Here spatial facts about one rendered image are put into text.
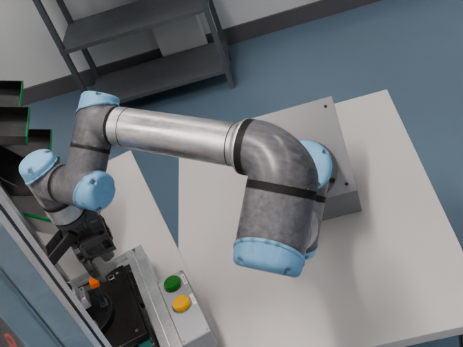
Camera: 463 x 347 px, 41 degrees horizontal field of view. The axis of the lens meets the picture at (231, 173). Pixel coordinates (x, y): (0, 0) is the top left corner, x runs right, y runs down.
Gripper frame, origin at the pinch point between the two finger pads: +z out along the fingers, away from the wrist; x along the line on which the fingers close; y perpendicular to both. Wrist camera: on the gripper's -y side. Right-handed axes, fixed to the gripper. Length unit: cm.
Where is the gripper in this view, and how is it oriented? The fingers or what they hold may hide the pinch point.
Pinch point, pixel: (99, 278)
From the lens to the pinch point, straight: 147.4
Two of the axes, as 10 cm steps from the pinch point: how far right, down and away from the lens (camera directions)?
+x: -3.6, -5.2, 7.7
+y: 8.9, -4.4, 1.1
